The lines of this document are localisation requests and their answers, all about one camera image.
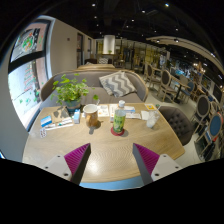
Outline white leaflet with pictures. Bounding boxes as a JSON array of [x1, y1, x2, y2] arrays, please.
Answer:
[[96, 104, 110, 118]]

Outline grey chevron cushion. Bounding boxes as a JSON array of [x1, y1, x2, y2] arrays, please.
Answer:
[[98, 70, 138, 98]]

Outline flat round red coaster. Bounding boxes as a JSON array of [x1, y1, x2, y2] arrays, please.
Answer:
[[110, 126, 126, 137]]

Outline grey curved sofa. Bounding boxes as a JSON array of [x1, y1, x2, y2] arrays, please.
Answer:
[[39, 68, 150, 109]]

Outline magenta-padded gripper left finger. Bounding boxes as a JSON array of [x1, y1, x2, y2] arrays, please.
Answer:
[[43, 142, 92, 185]]

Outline white cylindrical column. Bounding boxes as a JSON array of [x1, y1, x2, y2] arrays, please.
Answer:
[[102, 34, 116, 55]]

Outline pill blister pack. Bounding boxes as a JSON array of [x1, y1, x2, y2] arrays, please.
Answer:
[[39, 127, 48, 139]]

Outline green potted plant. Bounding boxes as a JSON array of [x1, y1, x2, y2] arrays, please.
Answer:
[[50, 73, 100, 113]]

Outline dark grey tufted chair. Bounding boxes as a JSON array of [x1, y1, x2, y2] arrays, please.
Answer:
[[158, 105, 195, 147]]

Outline clear plastic cup with straw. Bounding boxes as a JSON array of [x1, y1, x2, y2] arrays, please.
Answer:
[[145, 109, 161, 130]]

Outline group of dining chairs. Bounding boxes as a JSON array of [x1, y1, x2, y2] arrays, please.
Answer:
[[143, 61, 224, 161]]

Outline clear green-labelled drink bottle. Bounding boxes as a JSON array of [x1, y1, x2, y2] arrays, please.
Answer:
[[111, 99, 127, 135]]

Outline brown printed booklet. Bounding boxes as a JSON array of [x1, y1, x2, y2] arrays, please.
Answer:
[[50, 105, 71, 124]]

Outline tan ceramic mug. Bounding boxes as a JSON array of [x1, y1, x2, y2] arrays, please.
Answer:
[[82, 103, 100, 128]]

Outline white paper napkin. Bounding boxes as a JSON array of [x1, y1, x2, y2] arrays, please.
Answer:
[[140, 110, 150, 121]]

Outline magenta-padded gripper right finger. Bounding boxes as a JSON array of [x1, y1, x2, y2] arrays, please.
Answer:
[[132, 142, 184, 185]]

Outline long flat white packet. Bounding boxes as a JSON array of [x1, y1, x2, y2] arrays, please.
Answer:
[[44, 119, 74, 131]]

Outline group of ceiling spotlights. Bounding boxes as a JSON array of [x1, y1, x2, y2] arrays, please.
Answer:
[[91, 2, 218, 58]]

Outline blue and white box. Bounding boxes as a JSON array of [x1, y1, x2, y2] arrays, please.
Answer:
[[40, 115, 53, 128]]

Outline small blue white carton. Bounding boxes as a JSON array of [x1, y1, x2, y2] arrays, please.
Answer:
[[73, 109, 82, 125]]

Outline window with festive decals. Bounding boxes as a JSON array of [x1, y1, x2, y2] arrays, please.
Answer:
[[7, 18, 56, 131]]

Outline yellow square card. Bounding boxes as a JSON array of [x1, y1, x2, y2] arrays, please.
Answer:
[[144, 103, 158, 111]]

